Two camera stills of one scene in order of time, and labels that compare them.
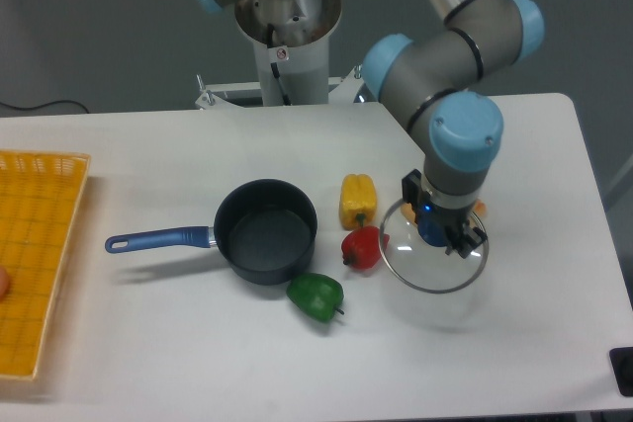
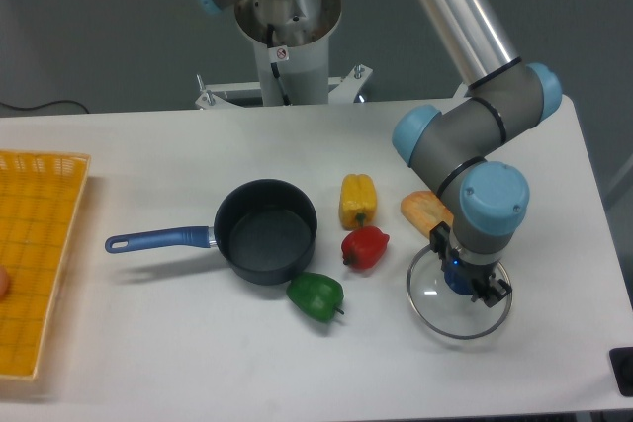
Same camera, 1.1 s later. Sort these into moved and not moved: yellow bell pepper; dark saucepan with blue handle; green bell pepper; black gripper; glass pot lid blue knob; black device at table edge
Moved: glass pot lid blue knob; black gripper
Not moved: black device at table edge; green bell pepper; dark saucepan with blue handle; yellow bell pepper
